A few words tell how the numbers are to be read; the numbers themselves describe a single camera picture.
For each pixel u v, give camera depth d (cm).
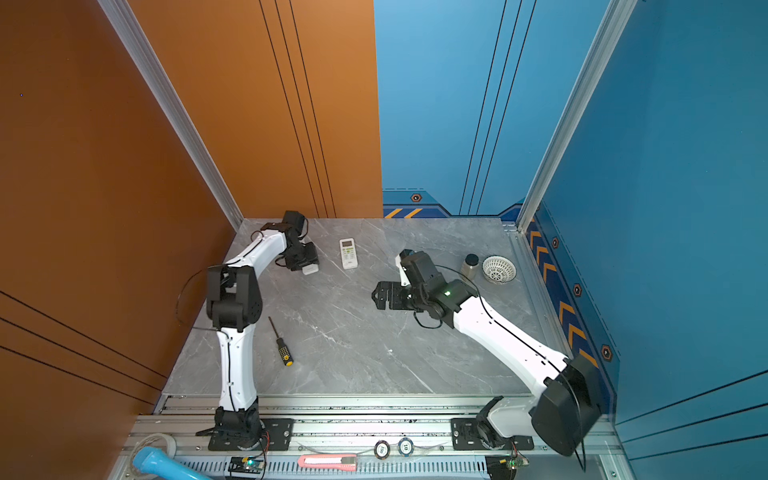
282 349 86
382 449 71
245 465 71
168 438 73
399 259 73
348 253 109
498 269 104
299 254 90
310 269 100
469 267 97
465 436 72
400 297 68
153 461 66
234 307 60
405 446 72
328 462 70
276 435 74
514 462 70
